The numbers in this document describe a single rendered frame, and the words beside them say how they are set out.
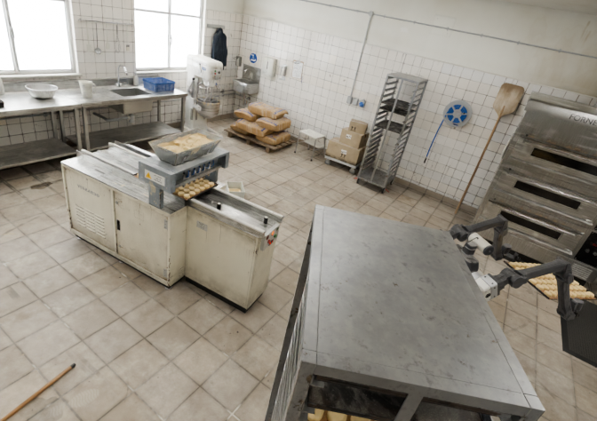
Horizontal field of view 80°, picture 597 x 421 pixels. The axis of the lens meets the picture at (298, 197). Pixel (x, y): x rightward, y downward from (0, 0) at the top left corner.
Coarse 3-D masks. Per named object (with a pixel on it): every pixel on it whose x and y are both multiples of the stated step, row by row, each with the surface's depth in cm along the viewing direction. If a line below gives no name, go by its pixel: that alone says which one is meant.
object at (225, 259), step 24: (192, 216) 292; (240, 216) 291; (264, 216) 298; (192, 240) 303; (216, 240) 290; (240, 240) 278; (192, 264) 314; (216, 264) 300; (240, 264) 287; (264, 264) 301; (216, 288) 311; (240, 288) 298; (264, 288) 324
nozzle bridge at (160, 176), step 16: (144, 160) 272; (160, 160) 277; (192, 160) 288; (208, 160) 294; (224, 160) 319; (144, 176) 272; (160, 176) 264; (176, 176) 278; (192, 176) 292; (208, 176) 335; (160, 192) 271; (160, 208) 278
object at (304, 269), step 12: (312, 228) 126; (300, 276) 136; (300, 288) 139; (300, 300) 142; (288, 324) 148; (288, 336) 151; (288, 348) 155; (276, 372) 163; (276, 384) 166; (276, 396) 171
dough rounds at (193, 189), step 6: (138, 174) 304; (198, 180) 314; (204, 180) 316; (186, 186) 301; (192, 186) 307; (198, 186) 305; (204, 186) 307; (210, 186) 313; (174, 192) 290; (180, 192) 291; (186, 192) 294; (192, 192) 294; (198, 192) 298; (186, 198) 288
